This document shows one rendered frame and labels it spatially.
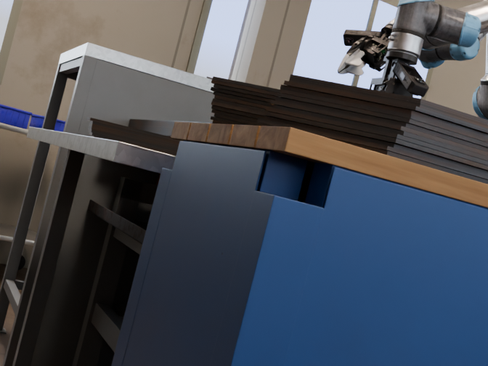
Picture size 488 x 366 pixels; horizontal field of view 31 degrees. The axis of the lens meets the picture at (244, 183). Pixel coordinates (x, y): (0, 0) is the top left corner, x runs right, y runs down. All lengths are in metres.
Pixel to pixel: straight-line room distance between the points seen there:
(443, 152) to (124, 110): 2.03
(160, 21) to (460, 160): 4.50
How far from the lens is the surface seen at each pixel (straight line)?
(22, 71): 5.03
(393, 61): 2.05
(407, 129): 0.84
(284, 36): 5.37
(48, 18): 5.08
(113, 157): 1.27
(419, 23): 2.04
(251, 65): 5.25
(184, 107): 2.86
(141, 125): 2.61
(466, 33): 2.08
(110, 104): 2.80
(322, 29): 5.79
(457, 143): 0.87
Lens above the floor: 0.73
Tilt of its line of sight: 1 degrees up
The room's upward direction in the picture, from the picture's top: 14 degrees clockwise
